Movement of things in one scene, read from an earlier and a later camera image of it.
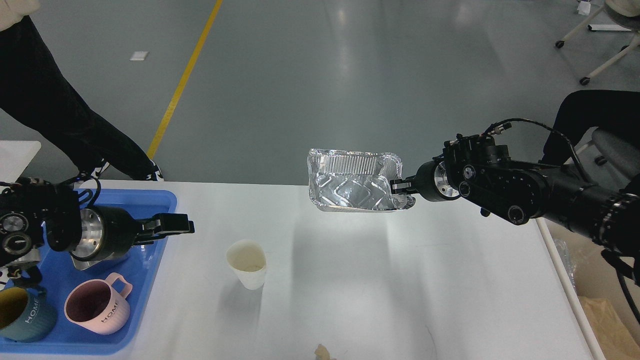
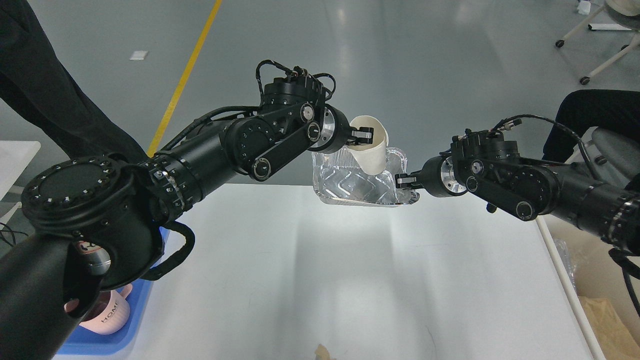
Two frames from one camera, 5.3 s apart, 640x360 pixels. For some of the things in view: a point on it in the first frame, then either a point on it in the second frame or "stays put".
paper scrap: x=321 y=353 stays put
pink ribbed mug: x=96 y=306 stays put
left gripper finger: x=161 y=225 -> x=364 y=135
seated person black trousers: x=580 y=112 stays put
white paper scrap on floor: x=139 y=56 stays put
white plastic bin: x=580 y=268 stays put
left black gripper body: x=105 y=232 -> x=335 y=132
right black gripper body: x=432 y=182 stays put
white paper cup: x=248 y=260 -> x=371 y=158
